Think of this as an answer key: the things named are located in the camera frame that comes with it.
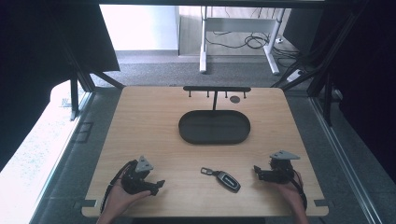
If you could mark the white speckled side surface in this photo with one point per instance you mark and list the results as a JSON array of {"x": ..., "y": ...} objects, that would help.
[{"x": 34, "y": 161}]

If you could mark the black metal stand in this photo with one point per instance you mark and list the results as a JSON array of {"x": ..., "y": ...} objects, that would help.
[
  {"x": 79, "y": 81},
  {"x": 327, "y": 71}
]

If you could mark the black car key fob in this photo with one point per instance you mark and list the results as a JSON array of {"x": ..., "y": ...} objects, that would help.
[{"x": 229, "y": 181}]

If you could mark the white desk frame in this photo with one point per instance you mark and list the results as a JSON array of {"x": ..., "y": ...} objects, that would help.
[{"x": 238, "y": 25}]

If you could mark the person's left hand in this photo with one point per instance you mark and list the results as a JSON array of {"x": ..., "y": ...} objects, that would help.
[{"x": 120, "y": 200}]

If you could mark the aluminium rail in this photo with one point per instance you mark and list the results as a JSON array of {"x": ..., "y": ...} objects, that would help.
[{"x": 345, "y": 161}]

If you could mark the white power strip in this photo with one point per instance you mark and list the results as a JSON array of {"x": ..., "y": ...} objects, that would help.
[{"x": 295, "y": 75}]

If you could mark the black curtain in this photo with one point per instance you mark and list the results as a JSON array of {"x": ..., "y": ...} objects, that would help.
[
  {"x": 367, "y": 77},
  {"x": 37, "y": 46}
]

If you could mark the round dark table grommet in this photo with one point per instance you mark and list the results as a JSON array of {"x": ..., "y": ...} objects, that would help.
[{"x": 235, "y": 99}]

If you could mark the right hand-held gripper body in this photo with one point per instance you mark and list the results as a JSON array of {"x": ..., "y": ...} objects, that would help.
[{"x": 280, "y": 174}]

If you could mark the person's right hand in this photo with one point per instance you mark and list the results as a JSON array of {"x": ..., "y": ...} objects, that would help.
[{"x": 294, "y": 194}]

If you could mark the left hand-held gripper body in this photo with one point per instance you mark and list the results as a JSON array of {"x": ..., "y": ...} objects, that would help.
[{"x": 134, "y": 182}]

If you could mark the black key rack with tray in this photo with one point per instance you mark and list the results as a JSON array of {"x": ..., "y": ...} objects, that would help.
[{"x": 214, "y": 127}]

